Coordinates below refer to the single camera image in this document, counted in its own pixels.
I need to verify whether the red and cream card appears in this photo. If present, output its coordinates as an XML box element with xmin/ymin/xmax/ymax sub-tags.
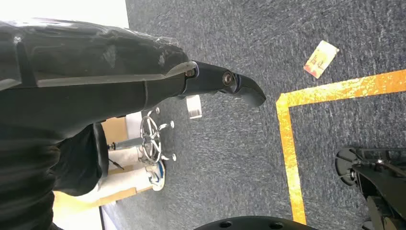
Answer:
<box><xmin>303</xmin><ymin>40</ymin><xmax>339</xmax><ymax>80</ymax></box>

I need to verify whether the chrome base black stool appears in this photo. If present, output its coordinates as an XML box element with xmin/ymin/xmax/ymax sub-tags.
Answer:
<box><xmin>93</xmin><ymin>107</ymin><xmax>177</xmax><ymax>180</ymax></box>

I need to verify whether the small white floor label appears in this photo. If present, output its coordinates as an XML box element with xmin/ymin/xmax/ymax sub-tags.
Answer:
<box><xmin>186</xmin><ymin>94</ymin><xmax>203</xmax><ymax>120</ymax></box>

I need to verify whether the dark left robot arm sleeve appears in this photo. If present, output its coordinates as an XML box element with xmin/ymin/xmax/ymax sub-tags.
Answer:
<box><xmin>0</xmin><ymin>131</ymin><xmax>62</xmax><ymax>230</ymax></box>

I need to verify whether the yellow floor tape line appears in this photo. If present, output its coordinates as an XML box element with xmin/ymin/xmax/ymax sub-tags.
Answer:
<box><xmin>275</xmin><ymin>69</ymin><xmax>406</xmax><ymax>225</ymax></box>

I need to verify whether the black round base plate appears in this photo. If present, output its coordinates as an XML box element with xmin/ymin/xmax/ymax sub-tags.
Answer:
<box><xmin>193</xmin><ymin>216</ymin><xmax>319</xmax><ymax>230</ymax></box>

